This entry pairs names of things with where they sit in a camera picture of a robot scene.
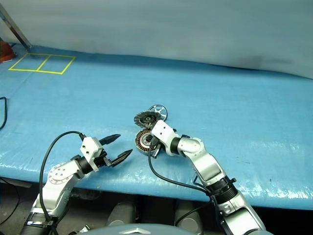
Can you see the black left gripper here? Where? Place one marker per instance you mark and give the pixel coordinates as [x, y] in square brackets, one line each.
[102, 159]

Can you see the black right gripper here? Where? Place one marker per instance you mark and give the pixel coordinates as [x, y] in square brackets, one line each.
[154, 147]

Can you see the round motor housing copper windings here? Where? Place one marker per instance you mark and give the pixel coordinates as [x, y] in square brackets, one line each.
[141, 144]

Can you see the round metal motor lid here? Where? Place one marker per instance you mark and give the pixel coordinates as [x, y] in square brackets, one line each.
[143, 117]

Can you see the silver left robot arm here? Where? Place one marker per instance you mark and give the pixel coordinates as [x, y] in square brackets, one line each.
[58, 176]

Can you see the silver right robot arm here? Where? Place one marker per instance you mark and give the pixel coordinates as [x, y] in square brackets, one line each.
[205, 164]

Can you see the blue table cover sheet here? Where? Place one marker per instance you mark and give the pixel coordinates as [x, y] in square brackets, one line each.
[195, 98]

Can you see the grey rounded robot leg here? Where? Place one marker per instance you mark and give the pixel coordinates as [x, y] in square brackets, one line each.
[189, 216]
[121, 215]

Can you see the grey robot torso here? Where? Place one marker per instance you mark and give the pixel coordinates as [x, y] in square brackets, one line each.
[137, 230]

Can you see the yellow tape rectangles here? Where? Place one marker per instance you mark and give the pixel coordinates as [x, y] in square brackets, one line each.
[44, 63]

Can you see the red object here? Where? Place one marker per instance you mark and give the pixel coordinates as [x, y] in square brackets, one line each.
[5, 52]

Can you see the slanted metal pole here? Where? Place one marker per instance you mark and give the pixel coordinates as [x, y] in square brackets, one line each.
[14, 27]

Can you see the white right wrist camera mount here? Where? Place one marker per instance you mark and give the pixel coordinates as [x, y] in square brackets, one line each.
[162, 132]

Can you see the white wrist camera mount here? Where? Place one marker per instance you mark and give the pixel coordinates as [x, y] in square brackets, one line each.
[162, 132]
[89, 148]

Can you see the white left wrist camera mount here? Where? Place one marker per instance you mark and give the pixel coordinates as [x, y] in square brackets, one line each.
[89, 148]

